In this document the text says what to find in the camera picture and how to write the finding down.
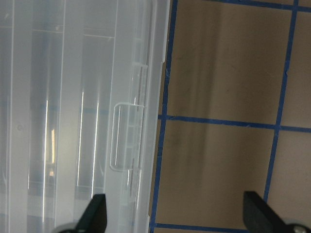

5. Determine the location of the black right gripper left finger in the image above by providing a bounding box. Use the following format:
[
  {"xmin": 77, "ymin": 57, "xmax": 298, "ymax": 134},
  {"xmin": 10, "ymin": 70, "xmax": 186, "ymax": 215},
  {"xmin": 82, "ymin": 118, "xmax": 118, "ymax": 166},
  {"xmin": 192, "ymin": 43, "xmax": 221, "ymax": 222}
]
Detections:
[{"xmin": 73, "ymin": 194, "xmax": 107, "ymax": 233}]

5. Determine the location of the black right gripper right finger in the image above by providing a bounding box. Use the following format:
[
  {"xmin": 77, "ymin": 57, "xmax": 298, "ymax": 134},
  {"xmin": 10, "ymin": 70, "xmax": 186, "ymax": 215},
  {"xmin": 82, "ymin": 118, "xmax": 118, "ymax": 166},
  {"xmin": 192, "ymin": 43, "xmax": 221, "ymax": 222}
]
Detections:
[{"xmin": 243, "ymin": 191, "xmax": 292, "ymax": 233}]

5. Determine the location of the clear plastic box lid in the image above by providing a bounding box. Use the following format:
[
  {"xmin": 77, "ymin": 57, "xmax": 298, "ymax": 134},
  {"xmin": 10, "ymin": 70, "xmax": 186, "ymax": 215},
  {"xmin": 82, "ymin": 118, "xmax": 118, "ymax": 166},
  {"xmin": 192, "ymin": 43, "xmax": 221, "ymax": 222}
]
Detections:
[{"xmin": 0, "ymin": 0, "xmax": 170, "ymax": 233}]

